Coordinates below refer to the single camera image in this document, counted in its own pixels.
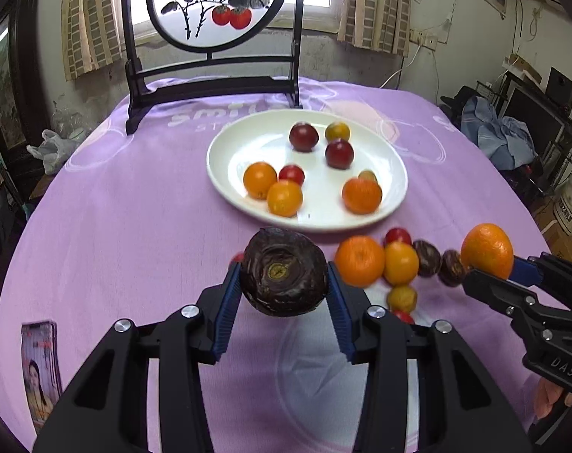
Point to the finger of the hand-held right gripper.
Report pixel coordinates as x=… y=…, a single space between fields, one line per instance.
x=496 y=290
x=524 y=269

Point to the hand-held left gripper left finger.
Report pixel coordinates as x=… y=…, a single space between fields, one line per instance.
x=227 y=311

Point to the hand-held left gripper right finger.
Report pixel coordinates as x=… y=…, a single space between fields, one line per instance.
x=337 y=311

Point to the bumpy orange mandarin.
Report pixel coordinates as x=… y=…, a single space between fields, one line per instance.
x=360 y=260
x=487 y=250
x=362 y=196

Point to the dark water chestnut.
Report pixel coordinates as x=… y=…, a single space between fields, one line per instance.
x=452 y=267
x=284 y=271
x=427 y=258

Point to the white oval plate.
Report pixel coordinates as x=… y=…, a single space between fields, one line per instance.
x=314 y=191

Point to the smooth small orange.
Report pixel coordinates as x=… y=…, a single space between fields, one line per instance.
x=260 y=179
x=284 y=198
x=401 y=263

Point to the small yellow fruit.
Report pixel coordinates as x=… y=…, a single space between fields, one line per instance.
x=402 y=298
x=368 y=176

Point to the red cherry tomato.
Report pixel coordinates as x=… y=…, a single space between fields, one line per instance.
x=403 y=317
x=293 y=173
x=397 y=235

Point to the dark red plum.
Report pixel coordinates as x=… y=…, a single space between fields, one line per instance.
x=339 y=154
x=303 y=137

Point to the greenish orange tangerine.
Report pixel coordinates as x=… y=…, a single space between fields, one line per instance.
x=337 y=131

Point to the person's right hand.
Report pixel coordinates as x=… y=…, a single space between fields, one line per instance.
x=552 y=398

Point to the cardboard box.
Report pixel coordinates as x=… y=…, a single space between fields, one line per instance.
x=559 y=236

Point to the blue clothes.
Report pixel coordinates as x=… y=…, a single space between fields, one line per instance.
x=498 y=137

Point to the purple tablecloth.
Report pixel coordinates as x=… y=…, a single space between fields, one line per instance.
x=125 y=222

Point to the black monitor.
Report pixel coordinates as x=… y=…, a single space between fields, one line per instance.
x=536 y=118

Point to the black speaker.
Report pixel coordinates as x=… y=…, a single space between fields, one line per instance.
x=560 y=87

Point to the photo card of woman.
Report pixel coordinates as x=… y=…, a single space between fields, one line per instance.
x=40 y=377

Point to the white plastic bag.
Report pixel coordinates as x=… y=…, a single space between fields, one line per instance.
x=52 y=151

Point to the round painted table screen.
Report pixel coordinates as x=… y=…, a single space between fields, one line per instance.
x=267 y=28

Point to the beige checked curtain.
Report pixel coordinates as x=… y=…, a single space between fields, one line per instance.
x=87 y=23
x=375 y=9

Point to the dark wooden cabinet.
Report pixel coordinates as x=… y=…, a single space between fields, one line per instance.
x=7 y=80

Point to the white wall socket strip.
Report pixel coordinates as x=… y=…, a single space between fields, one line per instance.
x=425 y=39

